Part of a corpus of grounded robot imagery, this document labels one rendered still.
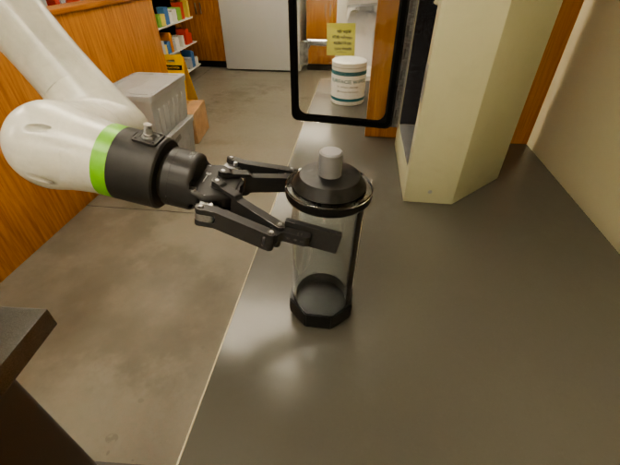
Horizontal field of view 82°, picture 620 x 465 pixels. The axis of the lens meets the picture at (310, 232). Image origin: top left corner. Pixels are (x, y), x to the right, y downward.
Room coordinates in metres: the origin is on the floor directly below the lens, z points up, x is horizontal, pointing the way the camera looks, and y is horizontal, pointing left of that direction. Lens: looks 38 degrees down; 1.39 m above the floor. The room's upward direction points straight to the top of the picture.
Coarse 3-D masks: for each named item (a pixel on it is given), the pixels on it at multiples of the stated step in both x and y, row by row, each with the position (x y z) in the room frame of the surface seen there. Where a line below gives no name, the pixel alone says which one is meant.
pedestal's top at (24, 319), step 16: (0, 320) 0.35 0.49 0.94; (16, 320) 0.35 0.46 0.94; (32, 320) 0.35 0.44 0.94; (48, 320) 0.37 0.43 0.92; (0, 336) 0.32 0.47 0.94; (16, 336) 0.32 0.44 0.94; (32, 336) 0.33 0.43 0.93; (0, 352) 0.30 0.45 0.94; (16, 352) 0.30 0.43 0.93; (32, 352) 0.32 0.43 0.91; (0, 368) 0.27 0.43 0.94; (16, 368) 0.29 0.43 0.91; (0, 384) 0.26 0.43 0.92
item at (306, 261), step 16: (288, 192) 0.36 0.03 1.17; (368, 192) 0.36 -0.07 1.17; (320, 208) 0.33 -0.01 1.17; (336, 208) 0.33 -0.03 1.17; (352, 208) 0.33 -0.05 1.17; (320, 224) 0.34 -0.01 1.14; (336, 224) 0.34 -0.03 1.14; (352, 224) 0.35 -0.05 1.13; (352, 240) 0.35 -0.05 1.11; (304, 256) 0.35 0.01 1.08; (320, 256) 0.34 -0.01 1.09; (336, 256) 0.34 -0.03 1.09; (304, 272) 0.35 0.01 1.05; (320, 272) 0.34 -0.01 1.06; (336, 272) 0.34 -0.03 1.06; (304, 288) 0.35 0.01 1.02; (320, 288) 0.34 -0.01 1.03; (336, 288) 0.34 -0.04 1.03; (304, 304) 0.34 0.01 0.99; (320, 304) 0.34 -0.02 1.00; (336, 304) 0.34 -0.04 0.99
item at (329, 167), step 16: (320, 160) 0.37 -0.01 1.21; (336, 160) 0.37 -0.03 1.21; (304, 176) 0.37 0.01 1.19; (320, 176) 0.37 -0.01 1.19; (336, 176) 0.37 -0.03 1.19; (352, 176) 0.38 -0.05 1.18; (304, 192) 0.35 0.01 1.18; (320, 192) 0.34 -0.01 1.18; (336, 192) 0.34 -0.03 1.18; (352, 192) 0.35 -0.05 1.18
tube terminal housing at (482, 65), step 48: (480, 0) 0.69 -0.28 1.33; (528, 0) 0.72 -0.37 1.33; (432, 48) 0.70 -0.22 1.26; (480, 48) 0.69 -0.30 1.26; (528, 48) 0.76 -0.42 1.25; (432, 96) 0.69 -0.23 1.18; (480, 96) 0.68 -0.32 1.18; (432, 144) 0.69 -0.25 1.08; (480, 144) 0.71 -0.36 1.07; (432, 192) 0.69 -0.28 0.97
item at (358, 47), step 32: (320, 0) 1.06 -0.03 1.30; (352, 0) 1.04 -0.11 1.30; (384, 0) 1.02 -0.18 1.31; (320, 32) 1.06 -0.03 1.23; (352, 32) 1.04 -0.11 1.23; (384, 32) 1.02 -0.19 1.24; (320, 64) 1.06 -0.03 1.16; (352, 64) 1.04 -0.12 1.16; (384, 64) 1.02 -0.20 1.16; (320, 96) 1.06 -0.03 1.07; (352, 96) 1.03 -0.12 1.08; (384, 96) 1.01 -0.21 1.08
